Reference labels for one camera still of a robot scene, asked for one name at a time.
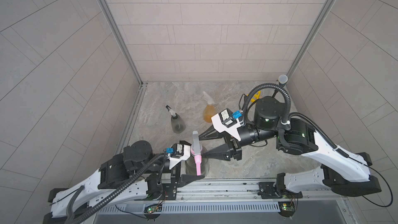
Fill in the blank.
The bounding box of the orange plastic bottle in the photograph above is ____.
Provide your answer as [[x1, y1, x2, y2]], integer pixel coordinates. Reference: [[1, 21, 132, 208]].
[[203, 104, 218, 123]]

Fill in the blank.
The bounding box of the pink grey spray nozzle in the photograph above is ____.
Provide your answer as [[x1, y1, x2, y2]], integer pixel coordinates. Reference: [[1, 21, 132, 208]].
[[191, 131, 202, 176]]

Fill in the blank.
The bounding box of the clear spray nozzle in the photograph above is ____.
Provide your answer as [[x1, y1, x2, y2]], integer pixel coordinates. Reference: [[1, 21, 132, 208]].
[[203, 91, 215, 105]]

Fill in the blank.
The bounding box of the black white spray nozzle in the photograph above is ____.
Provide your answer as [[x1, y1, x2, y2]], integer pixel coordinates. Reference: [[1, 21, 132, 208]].
[[166, 105, 177, 118]]

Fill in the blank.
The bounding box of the dark grey bottle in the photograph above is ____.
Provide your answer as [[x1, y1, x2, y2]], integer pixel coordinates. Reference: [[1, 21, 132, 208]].
[[185, 149, 210, 176]]

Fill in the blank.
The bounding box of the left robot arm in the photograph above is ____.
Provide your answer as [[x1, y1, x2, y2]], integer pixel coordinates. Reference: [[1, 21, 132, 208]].
[[43, 141, 204, 224]]

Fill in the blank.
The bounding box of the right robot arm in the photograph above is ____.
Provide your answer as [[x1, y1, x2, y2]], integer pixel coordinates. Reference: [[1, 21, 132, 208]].
[[194, 96, 381, 199]]

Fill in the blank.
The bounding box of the yellow triangle block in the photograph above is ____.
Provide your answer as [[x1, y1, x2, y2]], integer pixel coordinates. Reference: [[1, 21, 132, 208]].
[[250, 91, 261, 103]]

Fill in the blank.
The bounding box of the microphone on black stand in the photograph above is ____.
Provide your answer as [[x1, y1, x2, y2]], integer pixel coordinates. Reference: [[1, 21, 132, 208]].
[[272, 74, 288, 97]]

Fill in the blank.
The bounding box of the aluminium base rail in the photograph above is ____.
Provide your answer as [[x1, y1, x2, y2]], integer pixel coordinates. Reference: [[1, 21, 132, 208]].
[[96, 178, 348, 219]]

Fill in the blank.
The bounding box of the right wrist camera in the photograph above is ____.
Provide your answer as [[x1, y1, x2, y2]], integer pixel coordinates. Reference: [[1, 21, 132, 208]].
[[211, 108, 244, 141]]

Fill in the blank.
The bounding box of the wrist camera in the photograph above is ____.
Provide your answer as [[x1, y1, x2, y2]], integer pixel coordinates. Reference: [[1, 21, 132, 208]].
[[211, 108, 244, 141], [166, 144, 191, 170]]

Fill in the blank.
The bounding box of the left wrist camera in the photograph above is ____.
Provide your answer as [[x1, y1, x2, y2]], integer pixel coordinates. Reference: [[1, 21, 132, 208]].
[[166, 144, 191, 170]]

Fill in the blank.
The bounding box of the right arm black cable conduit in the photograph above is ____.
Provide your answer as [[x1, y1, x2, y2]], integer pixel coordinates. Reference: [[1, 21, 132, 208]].
[[240, 83, 349, 159]]

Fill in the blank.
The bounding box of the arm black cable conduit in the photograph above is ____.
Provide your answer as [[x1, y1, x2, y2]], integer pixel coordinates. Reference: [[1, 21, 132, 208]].
[[63, 152, 167, 224], [240, 83, 349, 159]]

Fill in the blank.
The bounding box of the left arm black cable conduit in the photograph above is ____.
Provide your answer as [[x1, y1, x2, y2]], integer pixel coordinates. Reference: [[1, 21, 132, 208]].
[[63, 152, 167, 224]]

